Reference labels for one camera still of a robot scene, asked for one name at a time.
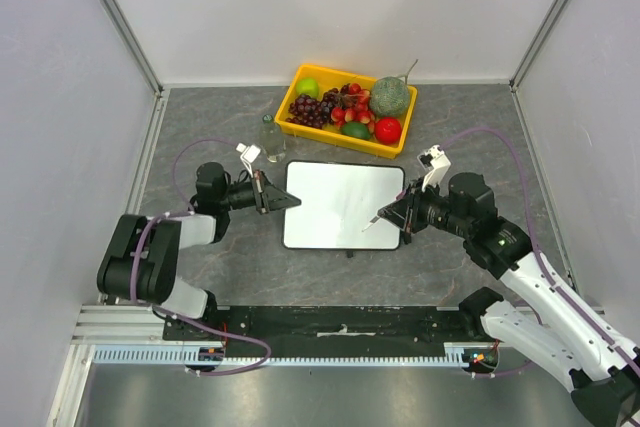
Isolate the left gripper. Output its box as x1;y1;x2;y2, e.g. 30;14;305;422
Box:
219;169;300;213

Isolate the white marker pen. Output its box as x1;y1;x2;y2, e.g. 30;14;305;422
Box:
361;213;381;232

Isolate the small whiteboard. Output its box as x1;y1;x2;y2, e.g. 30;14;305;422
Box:
282;161;405;251

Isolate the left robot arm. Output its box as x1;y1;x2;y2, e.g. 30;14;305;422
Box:
97;162;302;340

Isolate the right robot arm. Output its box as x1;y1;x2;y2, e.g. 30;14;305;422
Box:
377;173;639;426

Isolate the clear glass bottle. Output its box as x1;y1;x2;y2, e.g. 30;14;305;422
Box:
260;114;286;163

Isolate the red apple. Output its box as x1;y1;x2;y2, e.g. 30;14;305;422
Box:
374;117;403;145

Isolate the green avocado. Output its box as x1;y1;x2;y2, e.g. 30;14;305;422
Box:
340;121;371;141

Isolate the purple grape bunch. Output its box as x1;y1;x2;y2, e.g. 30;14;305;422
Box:
285;89;342;129

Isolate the red cherry bunch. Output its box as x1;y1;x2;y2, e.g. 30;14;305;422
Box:
324;83;375;128

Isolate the green netted melon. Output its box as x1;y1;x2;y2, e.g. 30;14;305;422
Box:
369;76;411;118

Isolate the green apple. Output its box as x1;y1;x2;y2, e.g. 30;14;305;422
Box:
295;77;320;99

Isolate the yellow plastic bin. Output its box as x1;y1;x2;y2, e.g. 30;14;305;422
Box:
275;64;418;159

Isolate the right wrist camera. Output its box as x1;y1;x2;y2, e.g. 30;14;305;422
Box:
418;144;451;192

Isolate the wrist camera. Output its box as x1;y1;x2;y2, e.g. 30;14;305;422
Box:
236;143;261;176
418;144;451;192

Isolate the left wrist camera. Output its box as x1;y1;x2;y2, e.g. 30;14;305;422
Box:
236;143;261;176

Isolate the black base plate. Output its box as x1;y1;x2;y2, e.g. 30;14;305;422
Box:
162;286;506;359

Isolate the white cable duct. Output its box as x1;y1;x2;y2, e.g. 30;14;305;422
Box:
93;344;494;368

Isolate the right aluminium frame post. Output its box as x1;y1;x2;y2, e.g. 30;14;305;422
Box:
509;0;571;93

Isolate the aluminium frame post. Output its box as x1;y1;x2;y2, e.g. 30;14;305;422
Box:
99;0;164;96
509;0;571;93

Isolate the left aluminium frame post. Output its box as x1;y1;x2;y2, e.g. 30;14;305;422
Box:
99;0;164;96

